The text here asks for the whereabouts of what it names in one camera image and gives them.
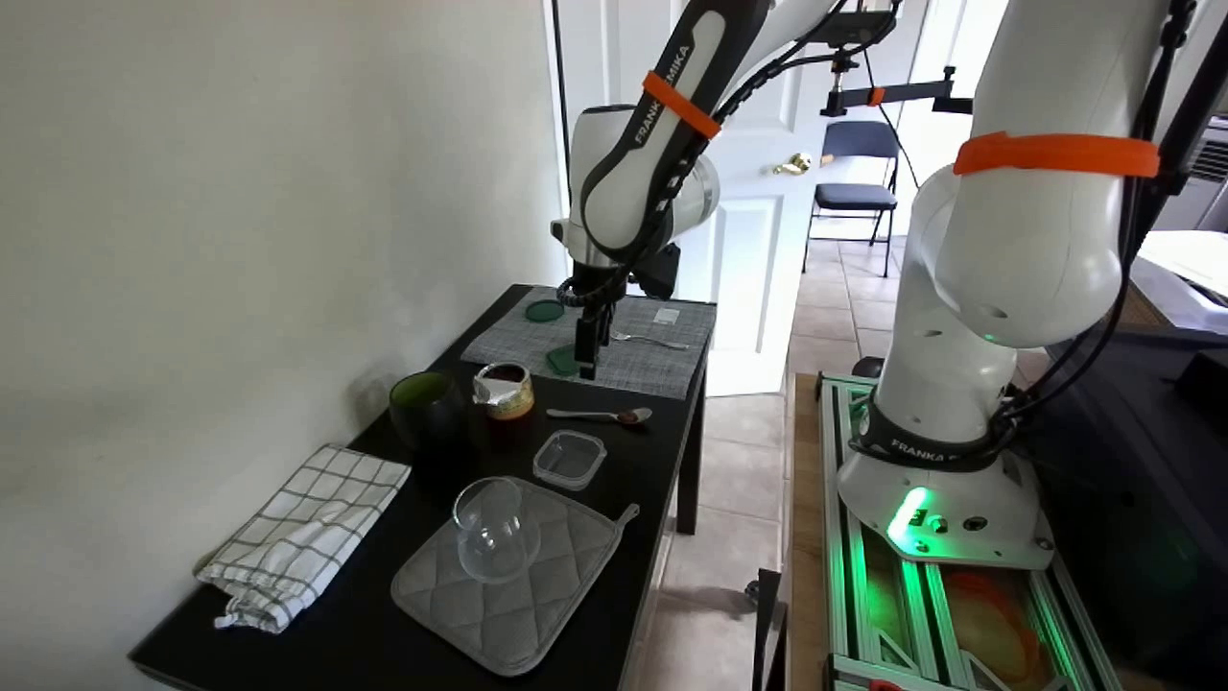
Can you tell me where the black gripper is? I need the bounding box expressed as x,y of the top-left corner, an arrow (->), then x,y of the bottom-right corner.
559,263 -> 626,380

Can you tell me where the silver spoon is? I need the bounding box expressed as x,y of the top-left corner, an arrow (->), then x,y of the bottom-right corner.
544,406 -> 651,430

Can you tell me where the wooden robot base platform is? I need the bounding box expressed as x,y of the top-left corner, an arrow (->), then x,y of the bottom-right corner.
793,372 -> 1125,691

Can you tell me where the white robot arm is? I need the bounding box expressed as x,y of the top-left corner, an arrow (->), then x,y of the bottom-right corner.
556,0 -> 1202,566

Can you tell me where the small clear plastic lunchbox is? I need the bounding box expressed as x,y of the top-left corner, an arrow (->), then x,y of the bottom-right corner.
533,430 -> 606,492

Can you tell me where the green rectangular lid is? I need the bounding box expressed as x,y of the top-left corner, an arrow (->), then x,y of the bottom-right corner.
544,345 -> 580,377

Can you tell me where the grey woven placemat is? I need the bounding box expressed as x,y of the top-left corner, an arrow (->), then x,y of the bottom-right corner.
464,289 -> 716,400

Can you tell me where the green round lid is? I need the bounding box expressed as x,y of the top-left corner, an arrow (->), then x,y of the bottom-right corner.
525,299 -> 564,321

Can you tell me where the open tin can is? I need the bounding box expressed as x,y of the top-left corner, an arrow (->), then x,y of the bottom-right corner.
472,362 -> 533,421

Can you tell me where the dark green cup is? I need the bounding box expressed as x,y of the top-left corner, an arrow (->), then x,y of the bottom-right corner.
386,372 -> 451,451

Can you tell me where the white door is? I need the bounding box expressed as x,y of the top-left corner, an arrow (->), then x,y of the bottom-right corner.
556,0 -> 816,396

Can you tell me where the clear glass bowl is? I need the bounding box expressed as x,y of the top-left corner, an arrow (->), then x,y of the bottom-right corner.
451,477 -> 541,584

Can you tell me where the black side table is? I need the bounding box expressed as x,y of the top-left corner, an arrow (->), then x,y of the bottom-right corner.
125,280 -> 722,691

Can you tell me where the grey quilted pot holder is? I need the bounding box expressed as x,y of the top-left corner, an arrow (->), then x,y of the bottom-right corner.
391,481 -> 640,674

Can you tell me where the blue folding chair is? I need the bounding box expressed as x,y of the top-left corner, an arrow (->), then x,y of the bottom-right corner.
809,119 -> 901,255

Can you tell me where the white checkered dish towel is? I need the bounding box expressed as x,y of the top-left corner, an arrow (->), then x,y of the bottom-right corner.
197,446 -> 411,634

